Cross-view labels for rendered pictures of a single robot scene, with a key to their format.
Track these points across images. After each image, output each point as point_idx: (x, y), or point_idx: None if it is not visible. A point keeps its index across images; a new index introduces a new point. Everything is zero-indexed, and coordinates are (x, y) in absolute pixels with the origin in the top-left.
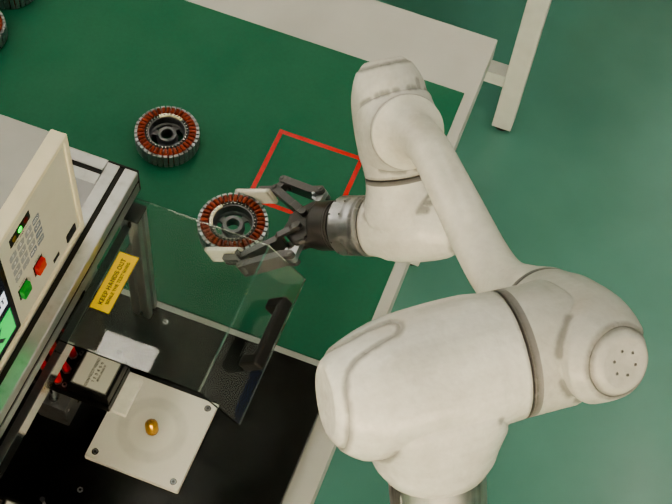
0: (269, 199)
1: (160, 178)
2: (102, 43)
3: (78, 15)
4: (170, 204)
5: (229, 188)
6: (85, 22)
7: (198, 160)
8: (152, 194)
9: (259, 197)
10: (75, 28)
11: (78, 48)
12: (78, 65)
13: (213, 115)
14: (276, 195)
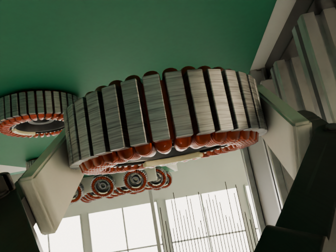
0: (49, 189)
1: (85, 86)
2: (19, 144)
3: (19, 152)
4: (108, 68)
5: (8, 51)
6: (18, 150)
7: (21, 84)
8: (112, 80)
9: (63, 179)
10: (30, 149)
11: (40, 144)
12: (52, 140)
13: None
14: (25, 209)
